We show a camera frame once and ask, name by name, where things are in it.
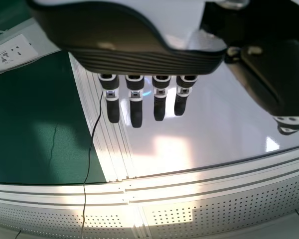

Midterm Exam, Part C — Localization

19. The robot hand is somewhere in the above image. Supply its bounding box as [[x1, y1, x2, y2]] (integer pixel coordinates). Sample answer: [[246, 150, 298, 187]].
[[27, 0, 299, 136]]

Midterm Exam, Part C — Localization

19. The white socket strip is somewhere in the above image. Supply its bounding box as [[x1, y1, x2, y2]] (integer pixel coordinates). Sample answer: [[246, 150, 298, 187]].
[[0, 33, 39, 74]]

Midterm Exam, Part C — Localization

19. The thin black cable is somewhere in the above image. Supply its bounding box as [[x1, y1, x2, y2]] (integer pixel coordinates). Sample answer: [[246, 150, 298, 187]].
[[81, 90, 103, 239]]

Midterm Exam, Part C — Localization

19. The perforated cable duct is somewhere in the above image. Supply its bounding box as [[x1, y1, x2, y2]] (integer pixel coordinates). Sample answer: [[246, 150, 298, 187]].
[[0, 198, 140, 239], [139, 171, 299, 236]]

